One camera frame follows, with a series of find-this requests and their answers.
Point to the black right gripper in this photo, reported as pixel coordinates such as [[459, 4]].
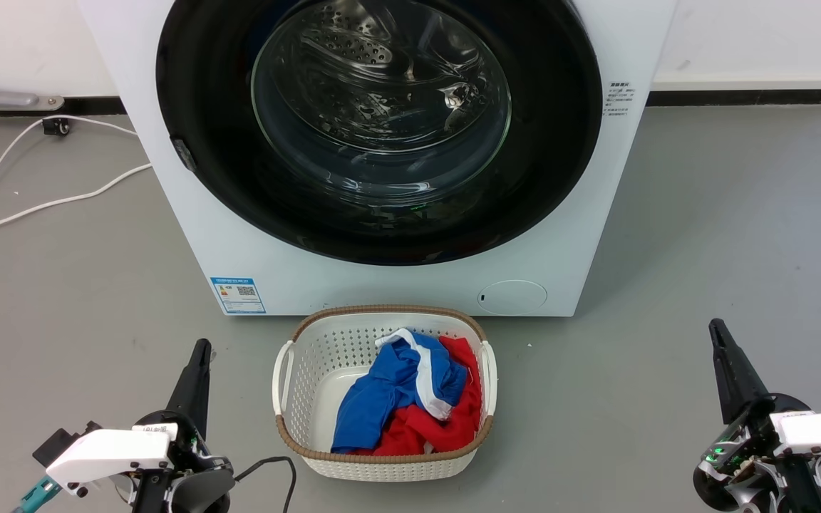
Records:
[[756, 427]]

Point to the round black glass washer door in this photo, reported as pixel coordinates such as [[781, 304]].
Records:
[[204, 107]]

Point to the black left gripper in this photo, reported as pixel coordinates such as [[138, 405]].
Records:
[[186, 432]]

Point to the blue energy label sticker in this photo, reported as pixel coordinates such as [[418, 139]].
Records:
[[237, 294]]

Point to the red garment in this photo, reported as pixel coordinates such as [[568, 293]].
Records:
[[446, 420]]

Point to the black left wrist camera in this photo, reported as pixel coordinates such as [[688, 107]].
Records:
[[61, 442]]

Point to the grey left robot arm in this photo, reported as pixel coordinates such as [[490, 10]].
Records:
[[204, 493]]

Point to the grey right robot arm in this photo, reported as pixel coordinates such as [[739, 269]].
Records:
[[802, 491]]

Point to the blue garment with white trim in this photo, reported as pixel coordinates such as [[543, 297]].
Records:
[[375, 399]]

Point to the round white filter cover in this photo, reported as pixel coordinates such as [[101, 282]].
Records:
[[512, 296]]

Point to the perforated steel washer drum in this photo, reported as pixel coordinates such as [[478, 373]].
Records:
[[375, 64]]

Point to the small black text sticker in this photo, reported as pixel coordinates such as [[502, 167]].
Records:
[[618, 100]]

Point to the white plastic laundry basket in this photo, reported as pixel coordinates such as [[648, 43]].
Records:
[[311, 370]]

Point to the white front-load washing machine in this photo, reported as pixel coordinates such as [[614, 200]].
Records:
[[382, 288]]

